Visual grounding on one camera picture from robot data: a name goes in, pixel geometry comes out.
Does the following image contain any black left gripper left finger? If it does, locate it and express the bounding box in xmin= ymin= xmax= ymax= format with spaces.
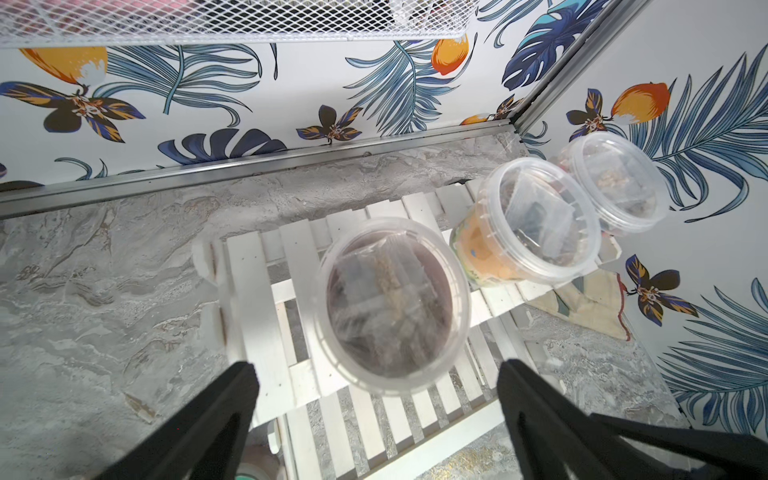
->
xmin=97 ymin=361 xmax=259 ymax=479

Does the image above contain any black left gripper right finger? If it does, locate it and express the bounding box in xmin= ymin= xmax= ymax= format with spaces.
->
xmin=497 ymin=359 xmax=767 ymax=479

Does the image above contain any white slatted wooden shelf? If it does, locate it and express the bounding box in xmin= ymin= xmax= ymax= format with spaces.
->
xmin=191 ymin=179 xmax=622 ymax=480

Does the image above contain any clear lidless jar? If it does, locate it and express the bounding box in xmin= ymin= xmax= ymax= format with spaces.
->
xmin=314 ymin=217 xmax=472 ymax=396

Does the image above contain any beige work glove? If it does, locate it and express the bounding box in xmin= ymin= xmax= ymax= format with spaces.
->
xmin=527 ymin=269 xmax=631 ymax=341

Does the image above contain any clear wall-mounted tray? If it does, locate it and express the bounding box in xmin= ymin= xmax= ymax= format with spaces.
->
xmin=1 ymin=0 xmax=477 ymax=48

